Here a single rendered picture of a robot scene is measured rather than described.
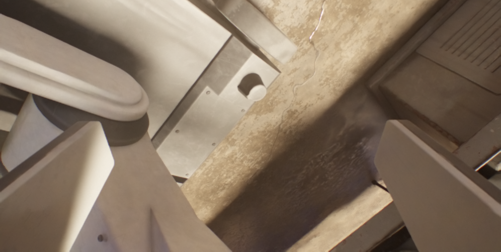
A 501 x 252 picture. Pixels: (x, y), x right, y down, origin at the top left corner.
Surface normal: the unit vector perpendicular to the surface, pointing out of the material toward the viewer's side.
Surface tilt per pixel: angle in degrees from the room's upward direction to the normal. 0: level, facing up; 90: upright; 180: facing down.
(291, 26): 0
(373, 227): 90
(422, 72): 90
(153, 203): 90
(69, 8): 0
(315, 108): 0
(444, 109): 90
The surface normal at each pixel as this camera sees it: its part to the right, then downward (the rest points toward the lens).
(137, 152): 0.64, -0.72
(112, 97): 0.72, -0.10
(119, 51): 0.37, 0.59
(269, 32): 0.16, 0.42
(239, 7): -0.39, -0.05
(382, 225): -0.65, -0.39
